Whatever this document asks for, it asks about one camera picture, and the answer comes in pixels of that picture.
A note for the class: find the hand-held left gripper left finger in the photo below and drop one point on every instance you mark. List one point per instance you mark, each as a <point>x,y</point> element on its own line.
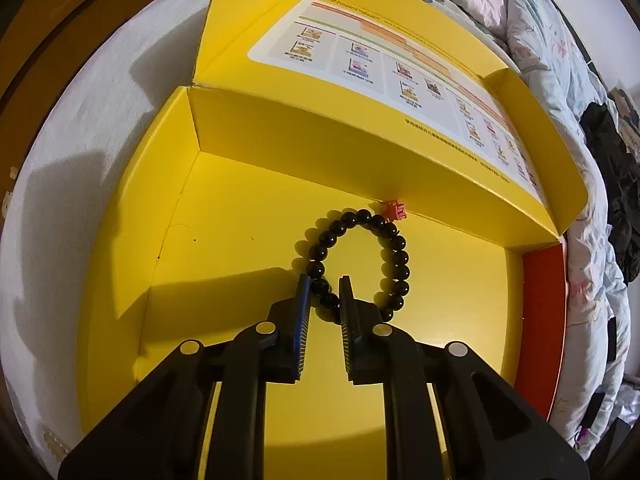
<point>302,325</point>

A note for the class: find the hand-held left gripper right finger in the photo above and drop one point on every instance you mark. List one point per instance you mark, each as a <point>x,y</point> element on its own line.
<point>345,325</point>

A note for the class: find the yellow cardboard box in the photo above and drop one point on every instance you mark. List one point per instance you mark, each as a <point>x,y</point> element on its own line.
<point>225,220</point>

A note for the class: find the small red claw clip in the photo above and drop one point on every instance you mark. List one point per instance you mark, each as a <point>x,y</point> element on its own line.
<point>395,211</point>

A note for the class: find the white green patterned mat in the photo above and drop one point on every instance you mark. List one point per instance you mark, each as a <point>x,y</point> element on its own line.
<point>75,160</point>

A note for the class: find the dark clothing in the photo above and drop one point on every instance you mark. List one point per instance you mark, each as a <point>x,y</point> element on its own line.
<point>620,185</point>

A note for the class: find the floral quilt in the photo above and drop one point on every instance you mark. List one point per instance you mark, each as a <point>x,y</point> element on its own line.
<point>545,35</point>

